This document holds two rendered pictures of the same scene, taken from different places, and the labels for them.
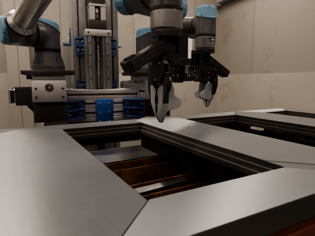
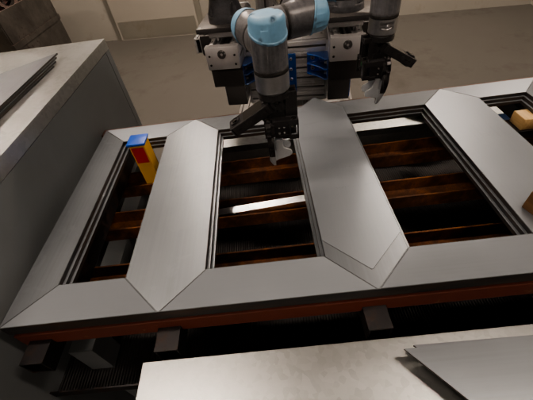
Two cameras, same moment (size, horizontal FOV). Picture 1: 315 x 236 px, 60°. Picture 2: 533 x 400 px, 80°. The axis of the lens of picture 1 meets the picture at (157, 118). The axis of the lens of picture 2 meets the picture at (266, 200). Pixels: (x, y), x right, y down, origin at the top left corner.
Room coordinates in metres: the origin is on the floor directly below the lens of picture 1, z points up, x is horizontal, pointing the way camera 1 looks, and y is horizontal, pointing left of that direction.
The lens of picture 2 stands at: (0.06, -0.33, 1.43)
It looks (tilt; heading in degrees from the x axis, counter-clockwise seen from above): 45 degrees down; 32
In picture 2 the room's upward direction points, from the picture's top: 9 degrees counter-clockwise
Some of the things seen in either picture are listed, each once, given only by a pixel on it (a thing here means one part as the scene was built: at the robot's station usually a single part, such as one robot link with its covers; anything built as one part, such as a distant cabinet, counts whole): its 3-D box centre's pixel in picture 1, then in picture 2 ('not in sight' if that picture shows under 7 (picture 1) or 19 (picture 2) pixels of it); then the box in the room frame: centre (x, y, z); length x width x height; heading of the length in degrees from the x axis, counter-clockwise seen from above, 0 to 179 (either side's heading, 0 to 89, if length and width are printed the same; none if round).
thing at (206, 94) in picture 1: (206, 95); (373, 92); (1.02, -0.18, 0.94); 0.06 x 0.03 x 0.09; 119
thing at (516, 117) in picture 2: not in sight; (524, 119); (1.23, -0.64, 0.79); 0.06 x 0.05 x 0.04; 29
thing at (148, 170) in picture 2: not in sight; (149, 165); (0.63, 0.48, 0.78); 0.05 x 0.05 x 0.19; 29
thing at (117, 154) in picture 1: (174, 149); (356, 121); (1.28, -0.08, 0.66); 1.30 x 0.20 x 0.03; 119
